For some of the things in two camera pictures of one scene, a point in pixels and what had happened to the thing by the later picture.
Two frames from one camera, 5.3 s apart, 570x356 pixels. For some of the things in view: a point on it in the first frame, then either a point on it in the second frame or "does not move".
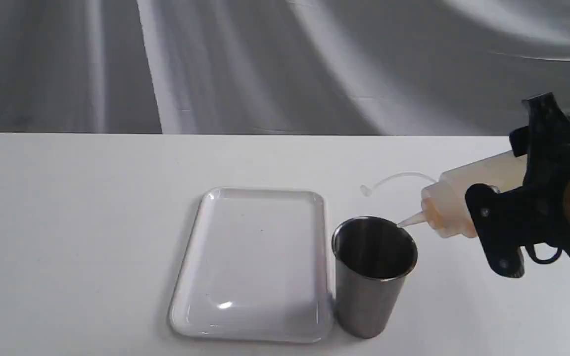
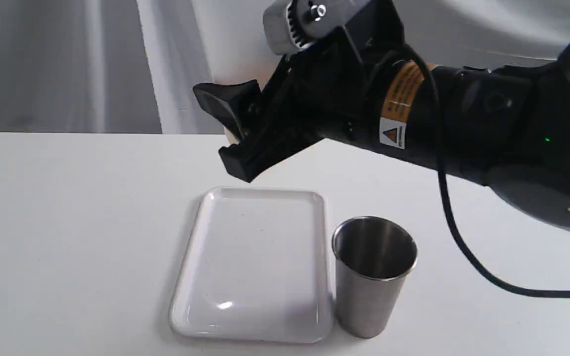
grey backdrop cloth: x=434 y=67 does not move
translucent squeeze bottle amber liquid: x=443 y=204 to x=235 y=43
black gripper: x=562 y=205 to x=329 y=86
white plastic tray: x=256 y=268 does not move
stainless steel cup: x=372 y=256 does not move
